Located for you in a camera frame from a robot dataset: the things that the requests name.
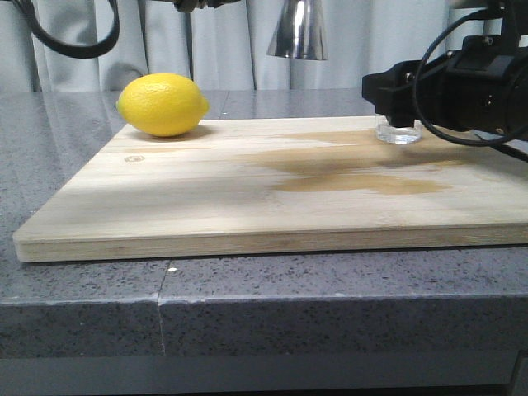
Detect wooden cutting board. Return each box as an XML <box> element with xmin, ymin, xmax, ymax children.
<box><xmin>13</xmin><ymin>116</ymin><xmax>527</xmax><ymax>262</ymax></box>

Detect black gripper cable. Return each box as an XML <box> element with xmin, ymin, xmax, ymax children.
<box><xmin>413</xmin><ymin>7</ymin><xmax>528</xmax><ymax>163</ymax></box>
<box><xmin>10</xmin><ymin>0</ymin><xmax>121</xmax><ymax>59</ymax></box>

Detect steel double jigger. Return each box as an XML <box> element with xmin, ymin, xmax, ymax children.
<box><xmin>266</xmin><ymin>0</ymin><xmax>328</xmax><ymax>61</ymax></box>

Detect grey curtain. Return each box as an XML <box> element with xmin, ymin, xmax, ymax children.
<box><xmin>0</xmin><ymin>0</ymin><xmax>528</xmax><ymax>93</ymax></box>

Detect clear glass beaker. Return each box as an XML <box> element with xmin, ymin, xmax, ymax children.
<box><xmin>375</xmin><ymin>115</ymin><xmax>422</xmax><ymax>144</ymax></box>

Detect yellow lemon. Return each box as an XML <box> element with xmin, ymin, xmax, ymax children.
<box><xmin>116</xmin><ymin>73</ymin><xmax>210</xmax><ymax>137</ymax></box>

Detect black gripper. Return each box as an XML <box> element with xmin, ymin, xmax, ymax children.
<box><xmin>173</xmin><ymin>0</ymin><xmax>239</xmax><ymax>12</ymax></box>
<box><xmin>361</xmin><ymin>35</ymin><xmax>528</xmax><ymax>135</ymax></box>

